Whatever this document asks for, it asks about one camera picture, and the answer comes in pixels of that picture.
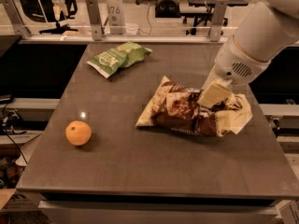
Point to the orange fruit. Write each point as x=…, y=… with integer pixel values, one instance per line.
x=78, y=133

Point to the left metal bracket post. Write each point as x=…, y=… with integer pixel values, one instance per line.
x=15, y=18

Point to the metal bracket post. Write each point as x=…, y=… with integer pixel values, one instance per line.
x=217, y=20
x=15, y=18
x=95, y=19

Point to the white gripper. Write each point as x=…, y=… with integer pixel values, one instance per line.
x=237, y=62

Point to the brown chip bag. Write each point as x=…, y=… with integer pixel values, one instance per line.
x=175, y=107

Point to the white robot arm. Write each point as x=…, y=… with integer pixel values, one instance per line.
x=270, y=27

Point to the middle metal bracket post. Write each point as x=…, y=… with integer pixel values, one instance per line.
x=95, y=19

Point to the black box with circles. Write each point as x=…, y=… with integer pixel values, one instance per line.
x=167, y=9

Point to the right metal bracket post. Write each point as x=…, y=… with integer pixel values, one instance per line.
x=217, y=20

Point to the white numbered pillar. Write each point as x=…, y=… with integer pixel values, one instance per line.
x=116, y=18

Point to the green chip bag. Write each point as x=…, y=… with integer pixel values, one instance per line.
x=123, y=56

